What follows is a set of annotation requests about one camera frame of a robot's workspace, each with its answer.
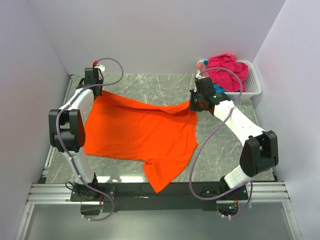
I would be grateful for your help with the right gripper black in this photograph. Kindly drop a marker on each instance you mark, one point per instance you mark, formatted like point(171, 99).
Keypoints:
point(193, 93)

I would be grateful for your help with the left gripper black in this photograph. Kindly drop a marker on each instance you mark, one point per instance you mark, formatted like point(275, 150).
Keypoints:
point(101, 80)

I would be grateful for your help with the orange t shirt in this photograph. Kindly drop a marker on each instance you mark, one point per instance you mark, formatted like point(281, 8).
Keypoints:
point(163, 137)

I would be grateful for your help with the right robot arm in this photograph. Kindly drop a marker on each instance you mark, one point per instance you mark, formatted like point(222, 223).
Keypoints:
point(259, 147)

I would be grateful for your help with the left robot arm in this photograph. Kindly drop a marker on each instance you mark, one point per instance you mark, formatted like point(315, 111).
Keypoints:
point(66, 126)

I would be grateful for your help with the teal blue t shirt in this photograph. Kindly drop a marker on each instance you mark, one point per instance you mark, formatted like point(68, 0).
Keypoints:
point(218, 89)

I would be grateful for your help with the magenta t shirt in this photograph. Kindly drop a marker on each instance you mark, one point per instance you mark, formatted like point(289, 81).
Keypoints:
point(225, 79)

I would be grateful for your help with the light pink t shirt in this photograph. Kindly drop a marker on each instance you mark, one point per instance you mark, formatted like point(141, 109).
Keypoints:
point(201, 67)

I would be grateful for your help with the white plastic laundry basket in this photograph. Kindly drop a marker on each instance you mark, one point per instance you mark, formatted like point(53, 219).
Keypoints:
point(252, 83)

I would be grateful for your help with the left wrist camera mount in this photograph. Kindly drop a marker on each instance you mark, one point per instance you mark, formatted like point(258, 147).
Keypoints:
point(100, 67)

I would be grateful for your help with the right aluminium rail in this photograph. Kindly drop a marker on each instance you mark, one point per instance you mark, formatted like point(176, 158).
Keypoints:
point(269, 192)

